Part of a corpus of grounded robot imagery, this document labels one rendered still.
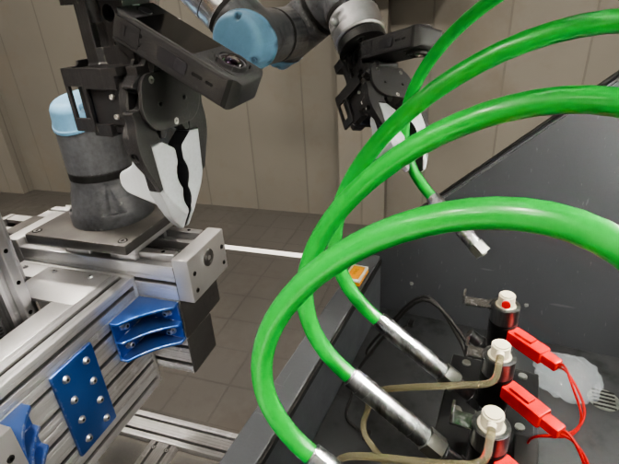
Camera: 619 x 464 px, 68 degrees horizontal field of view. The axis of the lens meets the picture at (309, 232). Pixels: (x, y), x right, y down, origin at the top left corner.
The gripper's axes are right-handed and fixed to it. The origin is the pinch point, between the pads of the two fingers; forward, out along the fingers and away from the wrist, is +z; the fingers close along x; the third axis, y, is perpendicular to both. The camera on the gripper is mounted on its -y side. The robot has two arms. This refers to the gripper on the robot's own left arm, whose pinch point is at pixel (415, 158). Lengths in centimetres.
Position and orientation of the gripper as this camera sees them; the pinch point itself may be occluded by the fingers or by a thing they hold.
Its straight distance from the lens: 59.9
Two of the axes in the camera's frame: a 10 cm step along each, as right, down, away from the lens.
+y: -4.6, 3.8, 8.0
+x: -8.5, 0.7, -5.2
